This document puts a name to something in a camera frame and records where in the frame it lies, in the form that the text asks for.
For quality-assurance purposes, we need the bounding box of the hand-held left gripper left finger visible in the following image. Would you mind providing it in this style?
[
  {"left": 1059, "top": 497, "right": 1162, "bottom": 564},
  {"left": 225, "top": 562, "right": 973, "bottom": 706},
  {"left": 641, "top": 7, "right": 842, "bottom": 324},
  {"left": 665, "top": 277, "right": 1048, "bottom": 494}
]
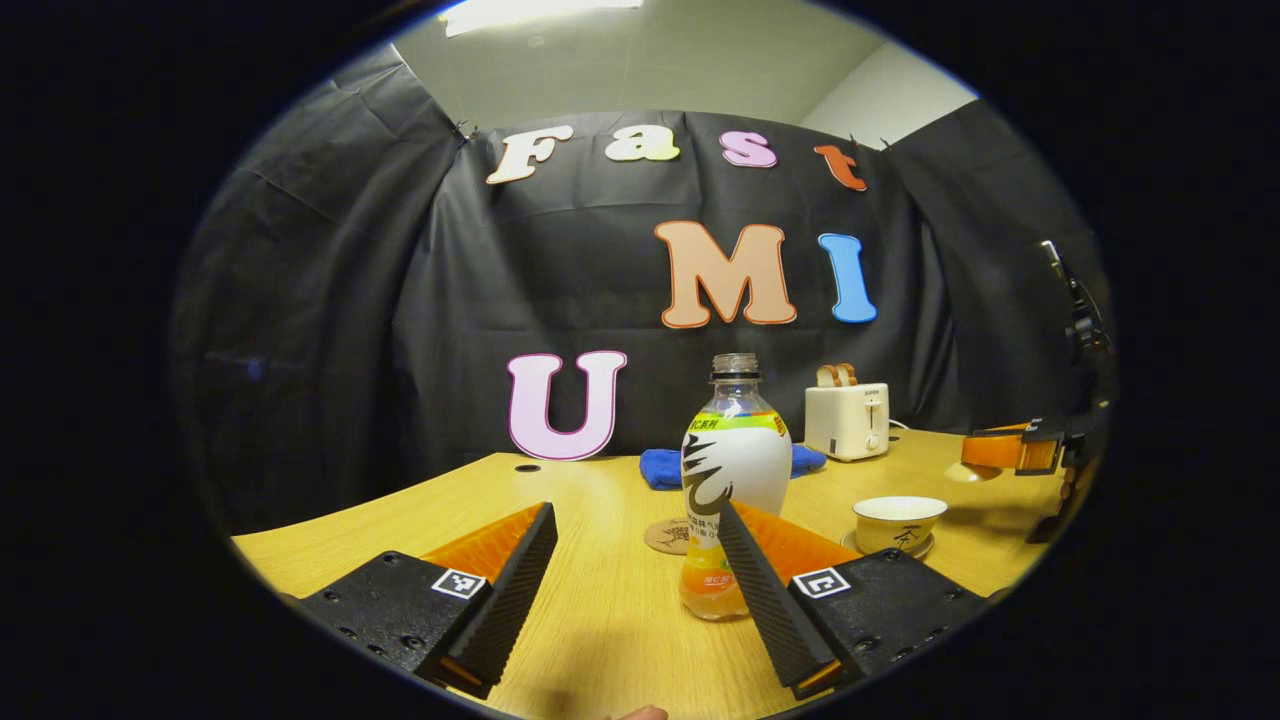
[{"left": 295, "top": 502, "right": 559, "bottom": 701}]

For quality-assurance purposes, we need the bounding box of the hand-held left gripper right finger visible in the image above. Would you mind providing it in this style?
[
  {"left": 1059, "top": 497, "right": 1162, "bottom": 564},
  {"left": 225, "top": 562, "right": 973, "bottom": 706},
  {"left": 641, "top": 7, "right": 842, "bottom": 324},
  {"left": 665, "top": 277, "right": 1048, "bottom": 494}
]
[{"left": 717, "top": 498, "right": 993, "bottom": 701}]

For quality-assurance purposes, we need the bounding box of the round brown coaster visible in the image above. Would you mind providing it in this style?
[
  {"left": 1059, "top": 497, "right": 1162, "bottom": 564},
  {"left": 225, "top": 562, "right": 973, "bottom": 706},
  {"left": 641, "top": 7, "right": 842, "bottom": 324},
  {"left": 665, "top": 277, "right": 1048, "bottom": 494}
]
[{"left": 644, "top": 517, "right": 694, "bottom": 556}]

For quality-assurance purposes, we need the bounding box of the beige ceramic teacup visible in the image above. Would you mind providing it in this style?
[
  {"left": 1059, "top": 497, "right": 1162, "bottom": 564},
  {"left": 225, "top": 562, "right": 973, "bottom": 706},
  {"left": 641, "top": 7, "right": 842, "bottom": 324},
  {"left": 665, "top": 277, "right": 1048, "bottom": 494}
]
[{"left": 853, "top": 496, "right": 948, "bottom": 556}]

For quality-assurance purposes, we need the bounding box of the white orange water bottle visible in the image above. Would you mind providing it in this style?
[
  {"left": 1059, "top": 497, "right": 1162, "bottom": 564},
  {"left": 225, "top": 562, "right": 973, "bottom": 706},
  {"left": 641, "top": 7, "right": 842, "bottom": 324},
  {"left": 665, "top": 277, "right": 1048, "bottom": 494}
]
[{"left": 679, "top": 353, "right": 793, "bottom": 622}]

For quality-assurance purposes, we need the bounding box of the beige ceramic saucer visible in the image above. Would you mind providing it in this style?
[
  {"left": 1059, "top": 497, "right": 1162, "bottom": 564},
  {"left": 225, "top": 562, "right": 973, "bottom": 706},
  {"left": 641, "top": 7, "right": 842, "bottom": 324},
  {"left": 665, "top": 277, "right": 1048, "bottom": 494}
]
[{"left": 841, "top": 528, "right": 937, "bottom": 562}]

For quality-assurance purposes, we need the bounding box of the cream toaster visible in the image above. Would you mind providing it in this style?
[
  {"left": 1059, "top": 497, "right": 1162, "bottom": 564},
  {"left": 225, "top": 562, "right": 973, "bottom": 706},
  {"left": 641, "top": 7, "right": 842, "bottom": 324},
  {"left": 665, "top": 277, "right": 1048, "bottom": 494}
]
[{"left": 805, "top": 383, "right": 891, "bottom": 463}]

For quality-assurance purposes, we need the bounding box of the blue towel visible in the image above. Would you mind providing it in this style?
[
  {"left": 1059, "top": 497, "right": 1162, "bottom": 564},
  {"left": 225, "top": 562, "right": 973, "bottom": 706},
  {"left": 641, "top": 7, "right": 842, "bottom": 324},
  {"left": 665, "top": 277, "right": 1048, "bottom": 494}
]
[{"left": 640, "top": 445, "right": 828, "bottom": 492}]

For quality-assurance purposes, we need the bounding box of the black backdrop cloth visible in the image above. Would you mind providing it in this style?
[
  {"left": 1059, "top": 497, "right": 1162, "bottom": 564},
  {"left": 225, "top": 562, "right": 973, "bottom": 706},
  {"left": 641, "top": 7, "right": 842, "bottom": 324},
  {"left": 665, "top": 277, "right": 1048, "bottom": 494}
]
[{"left": 170, "top": 45, "right": 1116, "bottom": 536}]

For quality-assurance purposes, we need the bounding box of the ceiling light panel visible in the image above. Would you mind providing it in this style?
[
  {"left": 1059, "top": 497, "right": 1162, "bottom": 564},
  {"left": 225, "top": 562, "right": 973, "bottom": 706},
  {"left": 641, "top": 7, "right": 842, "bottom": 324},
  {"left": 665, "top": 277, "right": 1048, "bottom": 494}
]
[{"left": 440, "top": 0, "right": 646, "bottom": 38}]

